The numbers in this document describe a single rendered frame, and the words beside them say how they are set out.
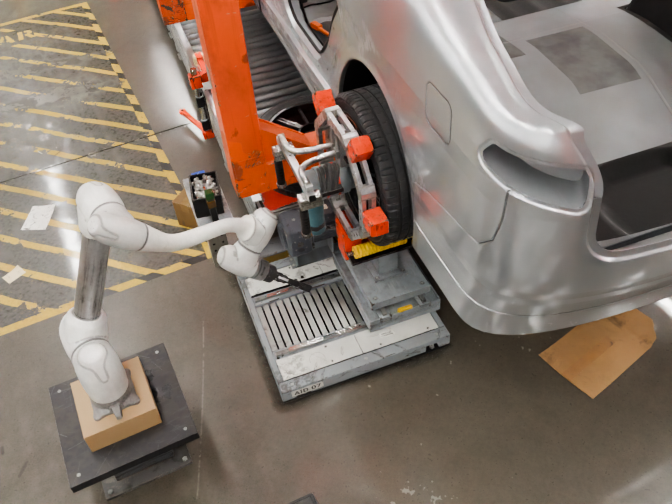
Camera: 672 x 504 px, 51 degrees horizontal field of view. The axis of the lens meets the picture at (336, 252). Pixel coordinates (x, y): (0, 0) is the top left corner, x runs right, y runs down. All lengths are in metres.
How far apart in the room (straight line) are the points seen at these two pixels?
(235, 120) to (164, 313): 1.11
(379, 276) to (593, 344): 1.04
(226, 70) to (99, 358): 1.25
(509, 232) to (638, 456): 1.45
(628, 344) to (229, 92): 2.13
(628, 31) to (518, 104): 1.75
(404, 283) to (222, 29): 1.40
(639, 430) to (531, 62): 1.64
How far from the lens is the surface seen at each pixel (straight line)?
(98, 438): 2.89
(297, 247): 3.40
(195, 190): 3.46
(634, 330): 3.59
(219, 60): 2.98
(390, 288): 3.29
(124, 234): 2.41
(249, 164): 3.27
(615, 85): 3.26
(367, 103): 2.76
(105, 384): 2.75
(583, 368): 3.39
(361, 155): 2.59
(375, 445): 3.08
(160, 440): 2.88
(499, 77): 1.97
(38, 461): 3.40
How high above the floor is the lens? 2.69
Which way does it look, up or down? 45 degrees down
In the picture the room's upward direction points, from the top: 5 degrees counter-clockwise
